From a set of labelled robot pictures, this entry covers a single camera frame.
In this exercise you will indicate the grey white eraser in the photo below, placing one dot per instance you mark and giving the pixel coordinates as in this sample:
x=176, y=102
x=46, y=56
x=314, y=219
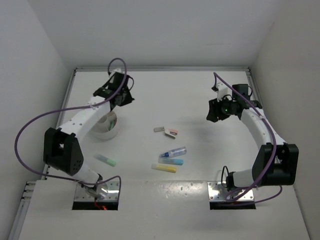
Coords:
x=159, y=129

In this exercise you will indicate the white round divided organizer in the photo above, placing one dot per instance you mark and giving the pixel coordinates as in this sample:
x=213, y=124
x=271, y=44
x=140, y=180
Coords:
x=101, y=129

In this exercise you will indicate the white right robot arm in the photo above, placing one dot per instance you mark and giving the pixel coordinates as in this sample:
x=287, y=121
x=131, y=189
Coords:
x=276, y=162

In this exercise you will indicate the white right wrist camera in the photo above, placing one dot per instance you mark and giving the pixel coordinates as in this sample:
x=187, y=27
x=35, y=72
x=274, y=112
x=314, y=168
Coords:
x=222, y=90

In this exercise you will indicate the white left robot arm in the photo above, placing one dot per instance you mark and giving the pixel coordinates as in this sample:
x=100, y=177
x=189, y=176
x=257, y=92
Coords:
x=62, y=145

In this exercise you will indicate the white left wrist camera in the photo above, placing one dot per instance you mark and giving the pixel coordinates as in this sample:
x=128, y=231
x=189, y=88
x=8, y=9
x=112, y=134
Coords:
x=117, y=70

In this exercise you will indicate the green marker in organizer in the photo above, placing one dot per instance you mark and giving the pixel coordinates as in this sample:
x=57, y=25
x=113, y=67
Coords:
x=112, y=124

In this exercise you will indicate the clear blue-capped glue bottle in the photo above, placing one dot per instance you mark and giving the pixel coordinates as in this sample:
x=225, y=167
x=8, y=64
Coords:
x=174, y=153

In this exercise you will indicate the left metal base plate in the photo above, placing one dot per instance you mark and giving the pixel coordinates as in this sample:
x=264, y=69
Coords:
x=107, y=192

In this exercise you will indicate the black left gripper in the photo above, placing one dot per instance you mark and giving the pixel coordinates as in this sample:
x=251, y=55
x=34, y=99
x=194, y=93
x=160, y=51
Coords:
x=128, y=100

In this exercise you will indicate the green highlighter marker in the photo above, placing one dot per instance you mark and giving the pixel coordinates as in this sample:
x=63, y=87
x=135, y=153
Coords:
x=105, y=159

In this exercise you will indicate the yellow highlighter marker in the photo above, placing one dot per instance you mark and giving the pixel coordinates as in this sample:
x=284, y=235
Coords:
x=163, y=168

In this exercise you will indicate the blue highlighter marker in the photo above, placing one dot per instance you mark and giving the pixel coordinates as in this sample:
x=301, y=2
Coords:
x=171, y=161

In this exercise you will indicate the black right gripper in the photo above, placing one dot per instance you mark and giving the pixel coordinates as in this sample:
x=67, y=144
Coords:
x=214, y=109

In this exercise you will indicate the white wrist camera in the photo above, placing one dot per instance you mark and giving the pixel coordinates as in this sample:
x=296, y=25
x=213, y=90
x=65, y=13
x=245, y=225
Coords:
x=222, y=90
x=117, y=70

